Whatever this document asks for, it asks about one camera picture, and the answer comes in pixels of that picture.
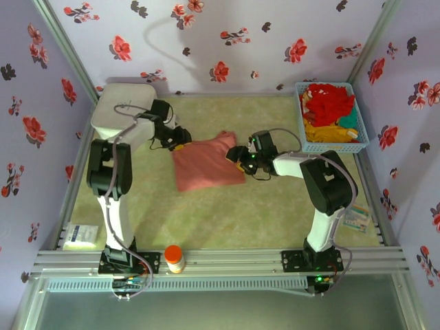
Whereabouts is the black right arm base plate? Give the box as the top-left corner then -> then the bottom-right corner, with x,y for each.
280,249 -> 344,273

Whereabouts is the white paper packet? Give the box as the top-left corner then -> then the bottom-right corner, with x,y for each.
63,222 -> 100,250

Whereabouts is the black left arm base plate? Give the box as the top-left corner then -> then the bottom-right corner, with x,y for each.
98,250 -> 162,276

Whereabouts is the blue plastic basket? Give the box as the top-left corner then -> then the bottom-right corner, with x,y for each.
294,81 -> 370,155

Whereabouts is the red t-shirt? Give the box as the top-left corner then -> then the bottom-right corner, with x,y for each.
298,82 -> 356,129

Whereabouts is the green marbled table mat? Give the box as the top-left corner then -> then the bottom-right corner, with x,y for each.
70,96 -> 383,250

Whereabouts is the grey right arm cable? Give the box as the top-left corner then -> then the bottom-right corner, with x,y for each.
267,127 -> 359,297

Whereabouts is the orange-capped white bottle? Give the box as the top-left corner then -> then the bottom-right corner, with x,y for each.
163,244 -> 186,275

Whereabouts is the yellow t-shirt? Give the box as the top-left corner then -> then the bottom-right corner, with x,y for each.
302,118 -> 358,144

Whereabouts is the green t-shirt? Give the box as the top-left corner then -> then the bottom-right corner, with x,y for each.
335,110 -> 359,141

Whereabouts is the aluminium frame post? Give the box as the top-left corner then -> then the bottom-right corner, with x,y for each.
348,0 -> 404,86
31,0 -> 100,103

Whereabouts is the colourful printed packet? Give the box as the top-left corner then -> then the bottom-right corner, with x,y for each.
342,203 -> 373,234

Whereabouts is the grey slotted cable duct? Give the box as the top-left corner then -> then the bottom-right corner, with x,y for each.
45,276 -> 309,294

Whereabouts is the aluminium cross rail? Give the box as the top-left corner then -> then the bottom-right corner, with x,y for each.
29,245 -> 412,280

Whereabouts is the white storage box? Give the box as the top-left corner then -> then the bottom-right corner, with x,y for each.
90,83 -> 160,140

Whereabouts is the pink t-shirt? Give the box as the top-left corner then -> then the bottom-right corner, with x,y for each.
170,130 -> 247,194

